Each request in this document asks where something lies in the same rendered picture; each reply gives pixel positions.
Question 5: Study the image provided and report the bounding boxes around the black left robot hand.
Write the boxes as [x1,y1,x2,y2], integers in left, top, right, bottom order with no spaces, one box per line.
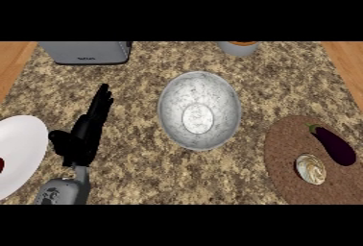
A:
[47,83,114,167]

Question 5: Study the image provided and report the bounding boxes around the grey marbled bowl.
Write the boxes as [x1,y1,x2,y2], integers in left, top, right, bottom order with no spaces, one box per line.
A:
[156,70,241,152]

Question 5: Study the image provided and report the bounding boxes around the round brown placemat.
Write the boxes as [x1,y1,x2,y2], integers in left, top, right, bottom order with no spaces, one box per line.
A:
[262,115,363,206]

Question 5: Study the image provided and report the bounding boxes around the cream swirl cupcake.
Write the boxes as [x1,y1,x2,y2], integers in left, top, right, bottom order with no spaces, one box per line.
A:
[294,153,327,186]

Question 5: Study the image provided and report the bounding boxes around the white plate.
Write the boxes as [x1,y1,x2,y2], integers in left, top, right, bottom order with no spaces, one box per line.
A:
[0,114,50,201]

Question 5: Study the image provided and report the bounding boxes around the grey toaster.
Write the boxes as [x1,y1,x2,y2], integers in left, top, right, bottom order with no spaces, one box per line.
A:
[38,41,134,66]

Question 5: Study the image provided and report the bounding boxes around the grey cup with orange contents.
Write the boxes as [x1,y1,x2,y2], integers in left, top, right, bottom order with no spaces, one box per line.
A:
[216,41,261,58]

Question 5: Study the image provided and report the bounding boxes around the purple eggplant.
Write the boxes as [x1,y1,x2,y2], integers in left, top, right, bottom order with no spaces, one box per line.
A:
[305,123,356,167]

